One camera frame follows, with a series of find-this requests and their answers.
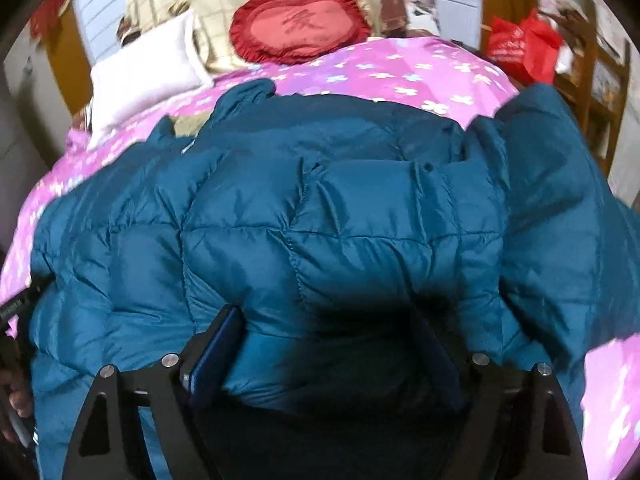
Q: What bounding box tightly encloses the white rectangular pillow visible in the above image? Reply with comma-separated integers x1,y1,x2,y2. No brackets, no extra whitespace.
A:
90,10,213,141

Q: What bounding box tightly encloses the wooden shelf stand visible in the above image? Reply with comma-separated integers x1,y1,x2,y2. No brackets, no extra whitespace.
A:
538,0,631,174

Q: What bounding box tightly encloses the red plastic shopping bag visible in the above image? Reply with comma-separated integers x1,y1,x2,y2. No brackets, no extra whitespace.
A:
486,9,564,86

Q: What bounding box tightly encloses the person's left hand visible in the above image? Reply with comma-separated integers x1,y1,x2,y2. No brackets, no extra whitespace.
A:
0,368,34,443

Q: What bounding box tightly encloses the pink floral bed sheet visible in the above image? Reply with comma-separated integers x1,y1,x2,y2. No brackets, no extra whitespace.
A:
1,38,639,479

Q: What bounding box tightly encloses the teal down puffer jacket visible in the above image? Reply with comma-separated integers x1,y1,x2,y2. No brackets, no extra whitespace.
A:
29,79,639,479

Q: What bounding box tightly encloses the red ruffled heart pillow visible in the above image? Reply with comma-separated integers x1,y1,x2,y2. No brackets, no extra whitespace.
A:
229,0,371,65

